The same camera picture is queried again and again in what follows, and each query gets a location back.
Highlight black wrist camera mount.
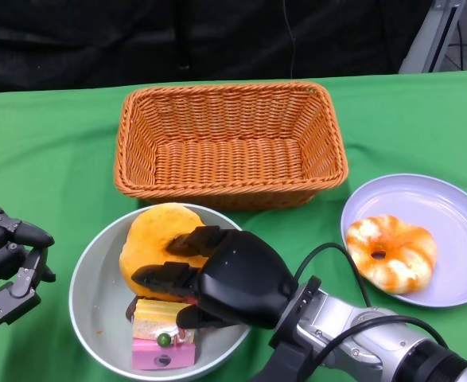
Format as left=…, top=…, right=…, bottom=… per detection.
left=248, top=337, right=302, bottom=382

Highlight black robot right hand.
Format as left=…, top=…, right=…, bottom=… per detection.
left=130, top=225, right=298, bottom=331

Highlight black floor cables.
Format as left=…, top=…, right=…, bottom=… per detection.
left=446, top=23, right=467, bottom=72

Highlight pink cake slice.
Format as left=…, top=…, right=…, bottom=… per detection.
left=131, top=337, right=198, bottom=371

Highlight lavender round plate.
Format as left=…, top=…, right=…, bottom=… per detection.
left=340, top=173, right=467, bottom=308

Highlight grey round bowl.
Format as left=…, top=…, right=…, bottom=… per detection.
left=68, top=203, right=254, bottom=381

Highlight yellow cream cake slice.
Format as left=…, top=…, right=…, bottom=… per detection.
left=132, top=298, right=197, bottom=345

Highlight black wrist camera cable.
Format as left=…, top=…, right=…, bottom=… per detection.
left=294, top=243, right=449, bottom=355

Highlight grey metal frame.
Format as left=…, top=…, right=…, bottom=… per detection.
left=399, top=0, right=467, bottom=75

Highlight orange striped ring bread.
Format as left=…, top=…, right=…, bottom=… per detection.
left=119, top=203, right=208, bottom=302
left=344, top=214, right=438, bottom=295

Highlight brown chocolate cake slice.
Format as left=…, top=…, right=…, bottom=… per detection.
left=124, top=296, right=142, bottom=323

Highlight black backdrop cloth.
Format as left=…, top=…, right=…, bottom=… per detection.
left=0, top=0, right=437, bottom=96

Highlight orange wicker basket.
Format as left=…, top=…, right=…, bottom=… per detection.
left=113, top=81, right=348, bottom=211

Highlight green tablecloth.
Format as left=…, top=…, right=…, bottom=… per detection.
left=0, top=68, right=467, bottom=382

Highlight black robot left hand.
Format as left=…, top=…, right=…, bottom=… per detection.
left=0, top=206, right=56, bottom=371

